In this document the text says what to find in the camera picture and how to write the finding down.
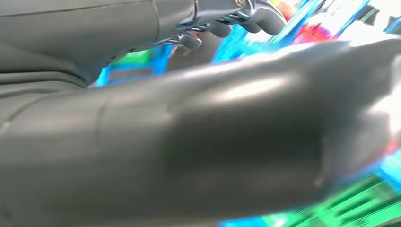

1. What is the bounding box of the blue metal shelf rack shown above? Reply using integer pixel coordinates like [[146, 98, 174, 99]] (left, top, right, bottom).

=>
[[94, 0, 401, 227]]

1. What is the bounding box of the green plastic crate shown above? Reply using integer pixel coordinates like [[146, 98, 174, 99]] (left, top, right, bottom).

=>
[[260, 174, 401, 227]]

